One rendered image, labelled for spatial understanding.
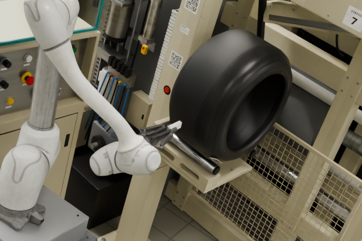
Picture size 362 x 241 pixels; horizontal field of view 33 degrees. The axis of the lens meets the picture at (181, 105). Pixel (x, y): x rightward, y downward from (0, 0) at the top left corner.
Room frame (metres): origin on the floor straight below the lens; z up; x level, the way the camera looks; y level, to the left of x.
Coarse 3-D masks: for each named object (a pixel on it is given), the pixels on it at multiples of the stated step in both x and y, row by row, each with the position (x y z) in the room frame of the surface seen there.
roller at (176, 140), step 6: (174, 132) 2.45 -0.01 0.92; (174, 138) 2.41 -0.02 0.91; (180, 144) 2.39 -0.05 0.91; (186, 144) 2.38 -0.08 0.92; (186, 150) 2.36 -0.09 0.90; (192, 150) 2.36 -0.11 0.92; (192, 156) 2.34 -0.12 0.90; (198, 156) 2.33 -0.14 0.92; (198, 162) 2.32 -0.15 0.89; (204, 162) 2.30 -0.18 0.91; (210, 162) 2.30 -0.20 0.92; (210, 168) 2.28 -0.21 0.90; (216, 168) 2.27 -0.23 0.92
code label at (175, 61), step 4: (172, 52) 2.59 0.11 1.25; (172, 56) 2.59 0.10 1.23; (176, 56) 2.57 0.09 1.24; (180, 56) 2.56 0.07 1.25; (172, 60) 2.58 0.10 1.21; (176, 60) 2.57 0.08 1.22; (180, 60) 2.56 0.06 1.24; (172, 64) 2.58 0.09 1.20; (176, 64) 2.57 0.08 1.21; (180, 64) 2.55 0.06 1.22; (176, 68) 2.56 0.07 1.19
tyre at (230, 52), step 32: (224, 32) 2.49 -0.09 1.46; (192, 64) 2.33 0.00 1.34; (224, 64) 2.30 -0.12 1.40; (256, 64) 2.32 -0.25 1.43; (288, 64) 2.51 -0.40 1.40; (192, 96) 2.25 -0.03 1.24; (224, 96) 2.21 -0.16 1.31; (256, 96) 2.70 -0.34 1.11; (288, 96) 2.59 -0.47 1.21; (192, 128) 2.22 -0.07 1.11; (224, 128) 2.20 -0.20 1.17; (256, 128) 2.59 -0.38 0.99; (224, 160) 2.31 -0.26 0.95
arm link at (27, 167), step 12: (24, 144) 1.87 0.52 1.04; (12, 156) 1.79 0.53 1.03; (24, 156) 1.79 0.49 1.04; (36, 156) 1.81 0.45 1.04; (12, 168) 1.76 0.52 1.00; (24, 168) 1.76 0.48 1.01; (36, 168) 1.79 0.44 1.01; (48, 168) 1.92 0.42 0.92; (0, 180) 1.76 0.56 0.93; (12, 180) 1.74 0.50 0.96; (24, 180) 1.75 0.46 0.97; (36, 180) 1.78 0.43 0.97; (0, 192) 1.75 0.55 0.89; (12, 192) 1.73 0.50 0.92; (24, 192) 1.74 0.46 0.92; (36, 192) 1.78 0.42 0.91; (12, 204) 1.73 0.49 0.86; (24, 204) 1.75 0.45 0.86
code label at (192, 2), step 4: (188, 0) 2.59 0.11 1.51; (192, 0) 2.58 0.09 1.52; (196, 0) 2.56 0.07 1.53; (188, 4) 2.58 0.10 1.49; (192, 4) 2.57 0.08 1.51; (196, 4) 2.56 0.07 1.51; (188, 8) 2.58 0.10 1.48; (192, 8) 2.57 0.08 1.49; (196, 8) 2.56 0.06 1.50; (196, 12) 2.55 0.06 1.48
